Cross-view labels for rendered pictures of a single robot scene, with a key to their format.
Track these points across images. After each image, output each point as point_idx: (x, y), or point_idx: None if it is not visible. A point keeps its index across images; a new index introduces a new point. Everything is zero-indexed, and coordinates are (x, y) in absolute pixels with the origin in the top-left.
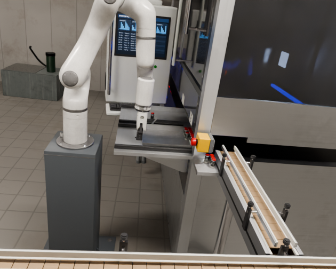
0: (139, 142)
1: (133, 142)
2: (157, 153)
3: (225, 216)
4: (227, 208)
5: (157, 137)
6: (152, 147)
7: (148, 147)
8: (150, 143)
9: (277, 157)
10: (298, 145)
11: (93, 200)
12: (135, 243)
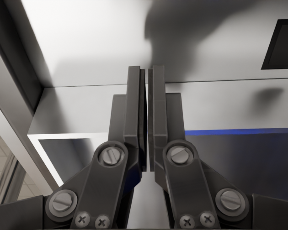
0: (172, 66)
1: (162, 13)
2: (26, 160)
3: (2, 169)
4: None
5: (261, 166)
6: (36, 165)
7: (21, 143)
8: (52, 175)
9: None
10: None
11: None
12: None
